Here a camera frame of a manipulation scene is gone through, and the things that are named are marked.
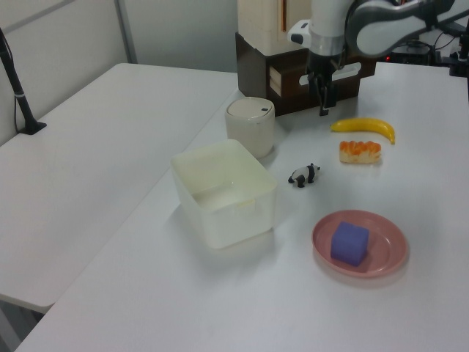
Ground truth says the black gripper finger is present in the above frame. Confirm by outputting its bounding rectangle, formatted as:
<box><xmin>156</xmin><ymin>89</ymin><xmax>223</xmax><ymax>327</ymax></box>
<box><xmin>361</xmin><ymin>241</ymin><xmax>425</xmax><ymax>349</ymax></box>
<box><xmin>328</xmin><ymin>81</ymin><xmax>340</xmax><ymax>109</ymax></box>
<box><xmin>317</xmin><ymin>78</ymin><xmax>331</xmax><ymax>117</ymax></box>

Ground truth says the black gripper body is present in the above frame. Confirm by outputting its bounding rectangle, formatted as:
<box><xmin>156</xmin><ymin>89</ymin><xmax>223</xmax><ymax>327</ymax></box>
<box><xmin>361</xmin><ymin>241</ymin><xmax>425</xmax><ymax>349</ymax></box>
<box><xmin>306</xmin><ymin>49</ymin><xmax>347</xmax><ymax>86</ymax></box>

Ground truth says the brown drawer with white handle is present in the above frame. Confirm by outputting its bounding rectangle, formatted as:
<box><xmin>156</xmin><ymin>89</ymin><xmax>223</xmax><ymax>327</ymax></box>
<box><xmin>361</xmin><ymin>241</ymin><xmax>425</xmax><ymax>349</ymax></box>
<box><xmin>268</xmin><ymin>58</ymin><xmax>378</xmax><ymax>111</ymax></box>

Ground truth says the yellow toy banana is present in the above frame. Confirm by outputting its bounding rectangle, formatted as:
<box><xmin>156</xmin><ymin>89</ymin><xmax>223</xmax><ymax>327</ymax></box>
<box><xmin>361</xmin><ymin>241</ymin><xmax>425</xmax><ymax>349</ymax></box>
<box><xmin>330</xmin><ymin>117</ymin><xmax>396</xmax><ymax>145</ymax></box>

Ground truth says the salmon roe sushi toy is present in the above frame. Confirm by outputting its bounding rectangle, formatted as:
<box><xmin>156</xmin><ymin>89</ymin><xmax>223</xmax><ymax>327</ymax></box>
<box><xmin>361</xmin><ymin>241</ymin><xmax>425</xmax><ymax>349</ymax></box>
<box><xmin>339</xmin><ymin>139</ymin><xmax>383</xmax><ymax>165</ymax></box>

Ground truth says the small panda figurine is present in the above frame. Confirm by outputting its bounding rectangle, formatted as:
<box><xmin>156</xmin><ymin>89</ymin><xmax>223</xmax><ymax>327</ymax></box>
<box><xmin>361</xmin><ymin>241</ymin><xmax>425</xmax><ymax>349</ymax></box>
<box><xmin>287</xmin><ymin>163</ymin><xmax>322</xmax><ymax>189</ymax></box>

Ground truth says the cream round lidded bin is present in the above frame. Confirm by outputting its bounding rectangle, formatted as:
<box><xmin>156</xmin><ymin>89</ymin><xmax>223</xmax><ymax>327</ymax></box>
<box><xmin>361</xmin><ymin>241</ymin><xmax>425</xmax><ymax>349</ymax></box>
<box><xmin>224</xmin><ymin>97</ymin><xmax>276</xmax><ymax>160</ymax></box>

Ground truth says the black electronics box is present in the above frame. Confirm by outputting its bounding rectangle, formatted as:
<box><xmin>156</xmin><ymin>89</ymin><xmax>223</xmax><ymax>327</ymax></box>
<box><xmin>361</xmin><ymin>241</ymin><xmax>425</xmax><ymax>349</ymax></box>
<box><xmin>388</xmin><ymin>40</ymin><xmax>434</xmax><ymax>65</ymax></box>

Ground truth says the black desk clamp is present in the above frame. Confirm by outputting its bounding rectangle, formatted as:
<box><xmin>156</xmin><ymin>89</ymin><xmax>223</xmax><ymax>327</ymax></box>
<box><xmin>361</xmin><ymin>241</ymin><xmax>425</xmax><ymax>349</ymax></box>
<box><xmin>448</xmin><ymin>21</ymin><xmax>469</xmax><ymax>78</ymax></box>

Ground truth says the white rectangular plastic tub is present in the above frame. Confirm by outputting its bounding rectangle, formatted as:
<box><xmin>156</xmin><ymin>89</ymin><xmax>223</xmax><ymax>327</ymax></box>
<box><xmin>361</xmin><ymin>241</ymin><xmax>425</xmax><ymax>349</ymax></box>
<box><xmin>170</xmin><ymin>139</ymin><xmax>278</xmax><ymax>251</ymax></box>

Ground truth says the purple cube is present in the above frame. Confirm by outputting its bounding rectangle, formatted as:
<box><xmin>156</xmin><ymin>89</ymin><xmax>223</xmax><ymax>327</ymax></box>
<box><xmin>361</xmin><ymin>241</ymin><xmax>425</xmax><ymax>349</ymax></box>
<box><xmin>330</xmin><ymin>220</ymin><xmax>370</xmax><ymax>266</ymax></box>

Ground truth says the pink plate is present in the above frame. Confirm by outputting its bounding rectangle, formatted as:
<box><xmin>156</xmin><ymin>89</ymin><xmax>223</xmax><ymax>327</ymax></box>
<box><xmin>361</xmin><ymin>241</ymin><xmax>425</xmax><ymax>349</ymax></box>
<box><xmin>311</xmin><ymin>209</ymin><xmax>409</xmax><ymax>279</ymax></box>

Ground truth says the cream storage box with handles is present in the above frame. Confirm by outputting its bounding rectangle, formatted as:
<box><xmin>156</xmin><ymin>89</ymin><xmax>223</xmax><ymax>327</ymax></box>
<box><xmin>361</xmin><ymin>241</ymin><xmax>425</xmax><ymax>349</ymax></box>
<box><xmin>237</xmin><ymin>0</ymin><xmax>313</xmax><ymax>56</ymax></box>

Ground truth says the black camera stand pole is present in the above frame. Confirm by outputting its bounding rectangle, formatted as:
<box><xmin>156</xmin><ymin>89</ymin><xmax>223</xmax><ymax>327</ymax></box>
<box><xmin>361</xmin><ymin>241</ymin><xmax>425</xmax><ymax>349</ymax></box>
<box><xmin>0</xmin><ymin>27</ymin><xmax>48</xmax><ymax>136</ymax></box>

